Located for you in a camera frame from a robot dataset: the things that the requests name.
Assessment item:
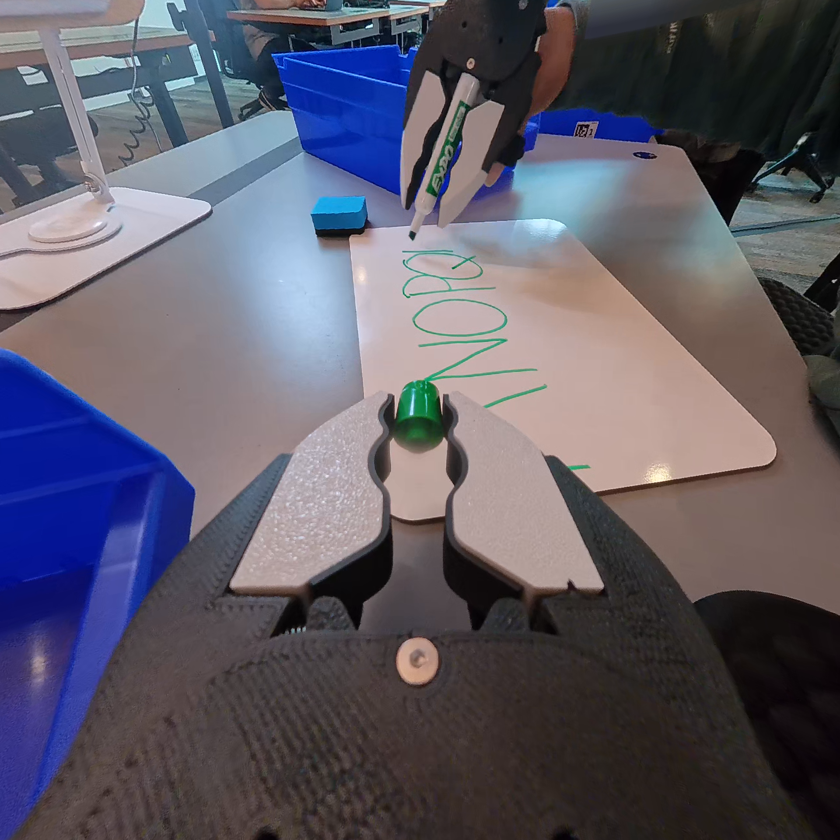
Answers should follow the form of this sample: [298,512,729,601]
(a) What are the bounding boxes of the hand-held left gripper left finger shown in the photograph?
[230,392,397,623]

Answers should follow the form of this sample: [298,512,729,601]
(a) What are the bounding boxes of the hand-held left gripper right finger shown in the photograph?
[441,392,606,623]

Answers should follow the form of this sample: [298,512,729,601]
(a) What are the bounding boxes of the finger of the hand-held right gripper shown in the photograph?
[398,74,462,212]
[436,100,508,232]

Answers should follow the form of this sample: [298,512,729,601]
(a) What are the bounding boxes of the green dry-erase marker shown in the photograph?
[407,71,483,242]

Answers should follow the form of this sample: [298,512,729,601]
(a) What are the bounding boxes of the blue plastic bin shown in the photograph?
[533,107,657,145]
[0,347,199,840]
[272,45,529,200]

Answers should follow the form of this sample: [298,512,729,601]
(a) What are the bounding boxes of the blue whiteboard eraser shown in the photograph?
[309,195,371,240]

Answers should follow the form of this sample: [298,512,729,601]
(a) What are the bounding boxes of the green marker cap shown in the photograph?
[393,380,448,448]

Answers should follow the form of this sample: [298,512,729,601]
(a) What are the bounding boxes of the white whiteboard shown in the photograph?
[347,217,781,525]

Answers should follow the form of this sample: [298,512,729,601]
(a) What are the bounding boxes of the person's right hand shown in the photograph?
[528,6,580,122]

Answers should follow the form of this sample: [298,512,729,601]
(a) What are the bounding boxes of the wooden office table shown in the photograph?
[226,3,431,48]

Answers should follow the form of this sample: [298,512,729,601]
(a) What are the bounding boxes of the black office chair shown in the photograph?
[785,129,840,207]
[167,0,287,114]

